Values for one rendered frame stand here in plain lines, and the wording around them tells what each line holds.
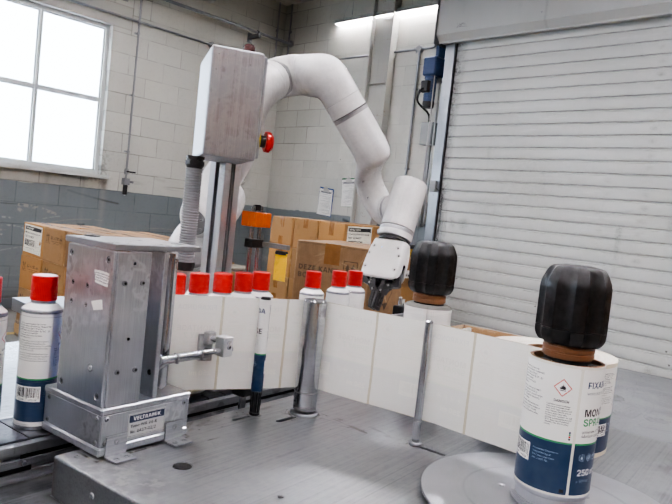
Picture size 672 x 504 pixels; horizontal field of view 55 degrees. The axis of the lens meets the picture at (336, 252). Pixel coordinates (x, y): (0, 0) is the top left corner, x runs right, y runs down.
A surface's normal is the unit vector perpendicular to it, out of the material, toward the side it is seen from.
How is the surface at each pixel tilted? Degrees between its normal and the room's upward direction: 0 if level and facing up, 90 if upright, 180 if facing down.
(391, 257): 69
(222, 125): 90
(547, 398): 90
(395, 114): 90
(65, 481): 90
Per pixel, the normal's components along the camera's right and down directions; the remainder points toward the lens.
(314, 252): -0.43, 0.00
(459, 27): -0.69, -0.04
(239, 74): 0.32, 0.09
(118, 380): 0.80, 0.12
